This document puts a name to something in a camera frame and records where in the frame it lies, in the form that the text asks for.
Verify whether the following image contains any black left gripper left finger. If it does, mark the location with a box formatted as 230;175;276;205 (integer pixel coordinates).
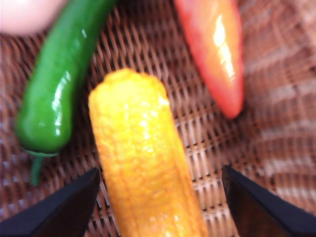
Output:
0;167;101;237

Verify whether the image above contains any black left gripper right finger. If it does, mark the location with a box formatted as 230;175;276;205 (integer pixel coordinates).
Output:
222;164;316;237

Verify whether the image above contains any brown wicker basket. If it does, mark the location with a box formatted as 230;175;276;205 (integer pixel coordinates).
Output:
0;0;316;237

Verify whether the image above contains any green chili pepper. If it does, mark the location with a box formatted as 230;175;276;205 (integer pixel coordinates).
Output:
14;0;117;187

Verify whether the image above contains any orange carrot with green leaves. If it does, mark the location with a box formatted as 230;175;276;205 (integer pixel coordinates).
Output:
174;0;245;119

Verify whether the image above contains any pale pink egg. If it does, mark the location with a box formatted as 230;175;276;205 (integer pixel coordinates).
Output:
0;0;67;35

